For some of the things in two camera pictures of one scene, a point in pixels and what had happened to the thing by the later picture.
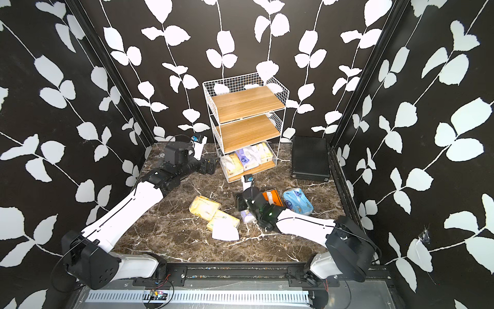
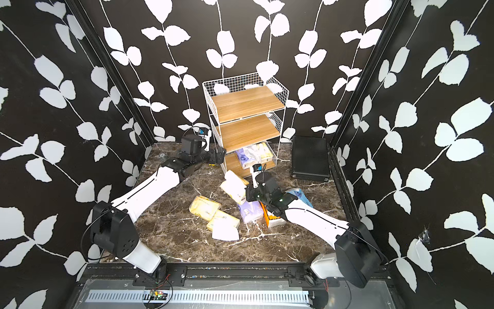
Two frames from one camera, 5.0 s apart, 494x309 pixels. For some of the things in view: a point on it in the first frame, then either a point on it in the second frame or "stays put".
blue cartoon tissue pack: [294, 199] stays put
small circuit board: [157, 295] stays put
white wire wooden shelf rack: [246, 113] stays put
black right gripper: [240, 201] → [249, 193]
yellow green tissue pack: [224, 226] stays put
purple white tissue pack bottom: [249, 157] stays put
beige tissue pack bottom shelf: [232, 164] → [234, 187]
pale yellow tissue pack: [204, 207] stays put
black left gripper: [212, 165] → [219, 158]
